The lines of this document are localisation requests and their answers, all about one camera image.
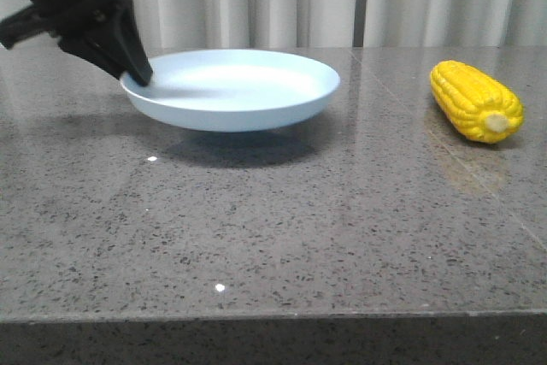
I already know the light blue round plate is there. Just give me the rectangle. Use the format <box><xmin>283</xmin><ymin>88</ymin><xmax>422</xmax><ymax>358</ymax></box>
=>
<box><xmin>121</xmin><ymin>49</ymin><xmax>341</xmax><ymax>132</ymax></box>

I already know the white pleated curtain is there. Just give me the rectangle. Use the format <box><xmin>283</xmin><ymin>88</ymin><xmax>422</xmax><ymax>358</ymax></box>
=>
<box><xmin>135</xmin><ymin>0</ymin><xmax>546</xmax><ymax>49</ymax></box>

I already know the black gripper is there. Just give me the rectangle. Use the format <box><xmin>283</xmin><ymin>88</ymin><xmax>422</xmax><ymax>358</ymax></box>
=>
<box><xmin>1</xmin><ymin>0</ymin><xmax>153</xmax><ymax>85</ymax></box>

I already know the yellow corn cob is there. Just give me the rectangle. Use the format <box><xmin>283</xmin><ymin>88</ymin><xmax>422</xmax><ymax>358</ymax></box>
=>
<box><xmin>429</xmin><ymin>60</ymin><xmax>525</xmax><ymax>144</ymax></box>

